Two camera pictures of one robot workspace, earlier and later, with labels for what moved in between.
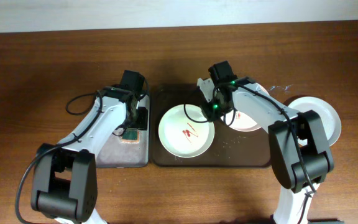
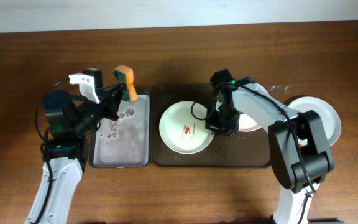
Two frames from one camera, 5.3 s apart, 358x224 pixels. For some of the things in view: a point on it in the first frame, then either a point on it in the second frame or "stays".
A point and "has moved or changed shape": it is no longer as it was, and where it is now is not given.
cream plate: (185, 130) stays
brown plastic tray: (230, 147) stays
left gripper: (142, 122) → (110, 103)
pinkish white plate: (237, 121) stays
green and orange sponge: (130, 136) has moved or changed shape
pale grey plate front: (330, 120) stays
